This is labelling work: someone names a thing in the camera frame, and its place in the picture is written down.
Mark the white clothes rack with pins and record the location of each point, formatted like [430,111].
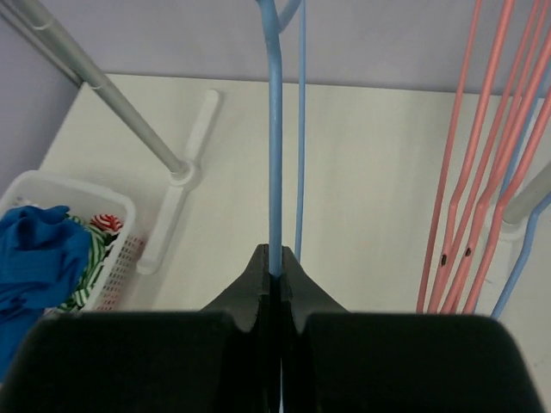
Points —
[47,29]

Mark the white plastic basket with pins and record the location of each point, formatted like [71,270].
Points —
[84,200]

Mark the red striped tank top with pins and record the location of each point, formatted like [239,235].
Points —
[107,222]

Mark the green striped tank top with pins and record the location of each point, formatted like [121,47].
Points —
[101,245]

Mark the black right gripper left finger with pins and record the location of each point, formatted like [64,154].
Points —
[247,299]

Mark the light blue wire hanger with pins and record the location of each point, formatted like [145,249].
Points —
[523,210]

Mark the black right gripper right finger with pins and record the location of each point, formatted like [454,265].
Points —
[301,295]

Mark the blue hanger of teal top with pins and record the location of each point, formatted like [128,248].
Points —
[274,24]

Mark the pink hanger of black top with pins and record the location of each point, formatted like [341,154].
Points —
[449,302]

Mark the pink hanger of green top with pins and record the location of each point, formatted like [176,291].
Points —
[454,230]

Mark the royal blue tank top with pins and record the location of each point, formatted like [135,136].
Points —
[43,254]

